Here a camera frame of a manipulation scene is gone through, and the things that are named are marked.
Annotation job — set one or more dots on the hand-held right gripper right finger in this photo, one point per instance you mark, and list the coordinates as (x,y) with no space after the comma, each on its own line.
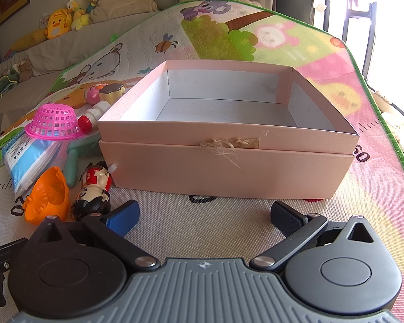
(286,219)

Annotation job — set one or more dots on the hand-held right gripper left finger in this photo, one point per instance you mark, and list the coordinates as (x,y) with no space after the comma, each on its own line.
(123,217)

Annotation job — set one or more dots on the red and white toy figurine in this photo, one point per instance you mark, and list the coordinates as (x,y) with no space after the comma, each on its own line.
(92,188)

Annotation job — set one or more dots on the orange plastic cup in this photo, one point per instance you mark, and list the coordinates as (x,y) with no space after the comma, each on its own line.
(48,195)

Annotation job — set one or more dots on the pink cardboard box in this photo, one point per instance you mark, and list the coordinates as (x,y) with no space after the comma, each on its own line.
(222,171)

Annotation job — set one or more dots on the white plastic tray toy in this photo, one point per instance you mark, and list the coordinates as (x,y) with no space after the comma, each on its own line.
(23,161)

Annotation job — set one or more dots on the brown and cream pudding toy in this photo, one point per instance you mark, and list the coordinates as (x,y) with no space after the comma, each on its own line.
(112,94)

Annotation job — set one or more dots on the pink round face toy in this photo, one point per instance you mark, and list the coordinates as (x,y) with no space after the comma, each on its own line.
(92,95)

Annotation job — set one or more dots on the white bottle with red cap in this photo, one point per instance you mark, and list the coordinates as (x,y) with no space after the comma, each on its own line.
(94,112)

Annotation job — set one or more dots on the pink plastic basket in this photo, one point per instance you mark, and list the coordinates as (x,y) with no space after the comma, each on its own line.
(54,121)

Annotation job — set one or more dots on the grey sofa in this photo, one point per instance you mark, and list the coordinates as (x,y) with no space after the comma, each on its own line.
(54,57)

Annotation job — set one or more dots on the green toy pile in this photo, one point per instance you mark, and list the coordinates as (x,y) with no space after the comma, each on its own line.
(1,84)

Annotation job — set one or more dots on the small brown plush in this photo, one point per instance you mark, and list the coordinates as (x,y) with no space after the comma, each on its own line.
(25,69)

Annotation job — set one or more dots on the colourful cartoon play mat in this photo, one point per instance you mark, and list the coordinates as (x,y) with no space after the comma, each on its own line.
(222,40)

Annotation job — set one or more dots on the long yellow plush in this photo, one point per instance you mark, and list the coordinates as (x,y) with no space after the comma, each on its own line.
(28,40)

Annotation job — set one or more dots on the yellow duck backpack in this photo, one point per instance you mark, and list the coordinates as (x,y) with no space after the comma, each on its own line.
(57,25)

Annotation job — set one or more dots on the yellow plush toy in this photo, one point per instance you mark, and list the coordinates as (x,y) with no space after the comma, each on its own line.
(78,15)

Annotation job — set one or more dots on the beige patterned cushion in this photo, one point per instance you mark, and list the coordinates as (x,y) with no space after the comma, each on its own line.
(240,0)

